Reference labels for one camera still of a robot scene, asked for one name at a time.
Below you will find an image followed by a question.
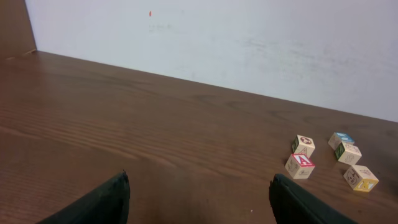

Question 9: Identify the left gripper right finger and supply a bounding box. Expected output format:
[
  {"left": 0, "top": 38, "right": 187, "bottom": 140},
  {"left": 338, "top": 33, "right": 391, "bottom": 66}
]
[{"left": 269, "top": 174, "right": 354, "bottom": 224}]

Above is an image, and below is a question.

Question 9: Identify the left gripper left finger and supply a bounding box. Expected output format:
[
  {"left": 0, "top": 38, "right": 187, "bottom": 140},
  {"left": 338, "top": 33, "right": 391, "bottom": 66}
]
[{"left": 40, "top": 171, "right": 130, "bottom": 224}]

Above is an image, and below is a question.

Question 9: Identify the red letter A block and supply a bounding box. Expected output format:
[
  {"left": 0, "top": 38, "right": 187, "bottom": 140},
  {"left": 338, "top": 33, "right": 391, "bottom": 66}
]
[{"left": 285, "top": 154, "right": 315, "bottom": 179}]

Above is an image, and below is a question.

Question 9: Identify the soccer ball picture block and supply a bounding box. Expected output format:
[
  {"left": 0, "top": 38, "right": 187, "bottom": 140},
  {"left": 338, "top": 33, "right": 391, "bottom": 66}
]
[{"left": 292, "top": 135, "right": 315, "bottom": 158}]

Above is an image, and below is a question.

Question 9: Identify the yellow sided picture block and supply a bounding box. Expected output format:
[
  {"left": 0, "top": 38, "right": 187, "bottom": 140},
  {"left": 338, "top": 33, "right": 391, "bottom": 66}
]
[{"left": 343, "top": 165, "right": 379, "bottom": 192}]

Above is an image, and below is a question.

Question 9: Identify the plain block beside blue block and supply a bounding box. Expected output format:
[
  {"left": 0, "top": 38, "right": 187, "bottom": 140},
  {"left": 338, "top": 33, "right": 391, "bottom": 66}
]
[{"left": 335, "top": 142, "right": 362, "bottom": 165}]

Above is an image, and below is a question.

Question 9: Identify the blue top wooden block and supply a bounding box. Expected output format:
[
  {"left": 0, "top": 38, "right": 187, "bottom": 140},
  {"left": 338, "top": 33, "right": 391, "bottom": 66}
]
[{"left": 328, "top": 132, "right": 354, "bottom": 151}]

